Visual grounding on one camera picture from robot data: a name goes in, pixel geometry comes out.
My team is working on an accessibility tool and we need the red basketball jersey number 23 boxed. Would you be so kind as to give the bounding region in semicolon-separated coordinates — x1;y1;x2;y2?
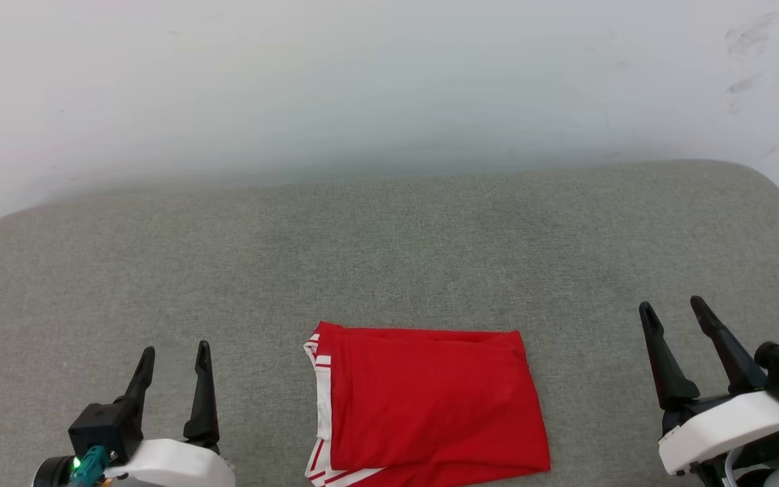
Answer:
303;321;552;487

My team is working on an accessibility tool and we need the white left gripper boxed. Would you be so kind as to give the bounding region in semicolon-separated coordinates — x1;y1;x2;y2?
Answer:
31;340;236;487

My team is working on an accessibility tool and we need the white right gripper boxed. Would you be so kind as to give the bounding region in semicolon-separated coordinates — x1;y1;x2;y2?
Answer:
639;296;779;476

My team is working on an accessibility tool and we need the teal left camera connector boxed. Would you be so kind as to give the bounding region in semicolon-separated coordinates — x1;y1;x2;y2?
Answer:
68;445;110;487

